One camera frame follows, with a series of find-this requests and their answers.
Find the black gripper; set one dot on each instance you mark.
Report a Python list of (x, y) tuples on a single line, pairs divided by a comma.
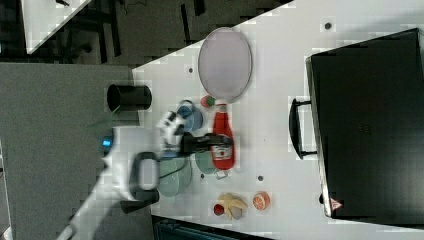
[(190, 144)]

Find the red ketchup bottle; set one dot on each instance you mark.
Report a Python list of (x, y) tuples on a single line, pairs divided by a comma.
[(223, 156)]

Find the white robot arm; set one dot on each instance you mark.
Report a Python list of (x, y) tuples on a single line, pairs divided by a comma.
[(132, 172)]

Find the green oval strainer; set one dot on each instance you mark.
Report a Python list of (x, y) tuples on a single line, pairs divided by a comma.
[(175, 176)]

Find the green round plate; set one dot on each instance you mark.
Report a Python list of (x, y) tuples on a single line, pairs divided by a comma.
[(205, 163)]

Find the blue bowl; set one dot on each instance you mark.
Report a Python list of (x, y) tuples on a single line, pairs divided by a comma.
[(191, 114)]

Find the red toy strawberry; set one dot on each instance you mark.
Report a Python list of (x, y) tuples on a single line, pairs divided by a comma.
[(207, 101)]

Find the yellow toy banana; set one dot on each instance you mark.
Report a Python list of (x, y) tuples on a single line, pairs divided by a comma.
[(233, 205)]

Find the red toy cap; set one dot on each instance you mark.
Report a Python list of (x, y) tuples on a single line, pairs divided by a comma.
[(218, 209)]

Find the pink round plate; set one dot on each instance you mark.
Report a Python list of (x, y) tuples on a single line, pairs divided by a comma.
[(225, 64)]

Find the toy orange slice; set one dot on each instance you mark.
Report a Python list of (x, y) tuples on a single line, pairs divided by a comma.
[(261, 201)]

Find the black utensil holder cup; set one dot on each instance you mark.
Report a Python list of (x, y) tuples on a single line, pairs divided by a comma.
[(128, 98)]

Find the black toaster oven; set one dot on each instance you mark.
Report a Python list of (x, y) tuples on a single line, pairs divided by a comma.
[(367, 103)]

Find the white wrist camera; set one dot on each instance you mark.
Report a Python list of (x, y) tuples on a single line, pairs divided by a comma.
[(171, 125)]

